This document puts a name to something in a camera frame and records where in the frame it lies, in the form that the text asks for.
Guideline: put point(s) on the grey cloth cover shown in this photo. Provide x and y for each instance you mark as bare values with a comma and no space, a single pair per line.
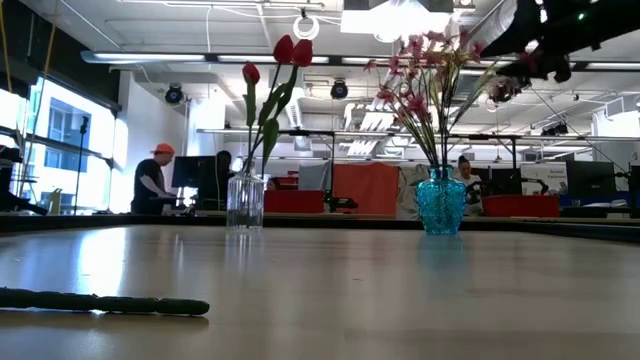
315,176

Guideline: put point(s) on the black computer monitor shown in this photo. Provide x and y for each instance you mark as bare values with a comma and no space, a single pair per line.
502,180
192,172
590,177

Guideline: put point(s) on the black tripod stand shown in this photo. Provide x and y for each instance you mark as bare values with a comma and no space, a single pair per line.
84,125

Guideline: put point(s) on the black metal rack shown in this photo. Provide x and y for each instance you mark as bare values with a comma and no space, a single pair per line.
300,133

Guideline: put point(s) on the black ceiling spotlight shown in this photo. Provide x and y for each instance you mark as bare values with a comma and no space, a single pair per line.
339,90
173,94
504,90
555,130

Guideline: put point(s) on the black aluminium table frame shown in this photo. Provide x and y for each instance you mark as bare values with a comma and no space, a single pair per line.
325,223

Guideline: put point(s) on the orange cloth cover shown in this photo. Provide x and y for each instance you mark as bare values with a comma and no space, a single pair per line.
367,190

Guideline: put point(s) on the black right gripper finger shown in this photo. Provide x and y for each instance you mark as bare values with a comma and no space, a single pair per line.
535,67
515,27

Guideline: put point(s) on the white patterned cloth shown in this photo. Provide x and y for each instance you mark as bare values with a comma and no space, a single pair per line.
407,192

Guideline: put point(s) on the black segmented rod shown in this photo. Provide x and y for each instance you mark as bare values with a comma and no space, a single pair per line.
125,303

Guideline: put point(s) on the clear ribbed glass vase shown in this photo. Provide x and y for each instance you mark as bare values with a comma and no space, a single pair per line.
245,200

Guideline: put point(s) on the blue textured glass vase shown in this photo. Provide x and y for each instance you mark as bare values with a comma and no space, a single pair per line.
441,202

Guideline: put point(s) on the long linear ceiling light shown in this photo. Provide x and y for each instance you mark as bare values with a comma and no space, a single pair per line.
150,57

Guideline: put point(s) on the yellow green container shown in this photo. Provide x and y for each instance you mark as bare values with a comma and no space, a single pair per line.
55,202

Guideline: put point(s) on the bright square ceiling light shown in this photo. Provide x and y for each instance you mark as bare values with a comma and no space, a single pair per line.
370,20

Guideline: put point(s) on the red storage bin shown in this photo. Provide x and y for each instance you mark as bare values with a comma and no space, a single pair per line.
530,206
295,201

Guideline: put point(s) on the white sign board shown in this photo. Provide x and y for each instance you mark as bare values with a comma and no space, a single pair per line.
550,175

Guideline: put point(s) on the dark bulky equipment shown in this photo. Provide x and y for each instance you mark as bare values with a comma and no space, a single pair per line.
6,185

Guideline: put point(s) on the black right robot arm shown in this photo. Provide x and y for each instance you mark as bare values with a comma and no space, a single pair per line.
620,20

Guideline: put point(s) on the person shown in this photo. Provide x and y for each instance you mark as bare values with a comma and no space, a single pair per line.
147,180
223,165
465,172
272,183

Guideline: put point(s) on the pink flower bunch right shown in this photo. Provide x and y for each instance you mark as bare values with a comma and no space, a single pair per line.
375,120

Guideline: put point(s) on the small black robot device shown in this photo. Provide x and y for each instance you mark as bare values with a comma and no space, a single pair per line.
340,202

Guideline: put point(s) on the silver ventilation duct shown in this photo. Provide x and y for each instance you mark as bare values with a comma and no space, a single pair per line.
492,17

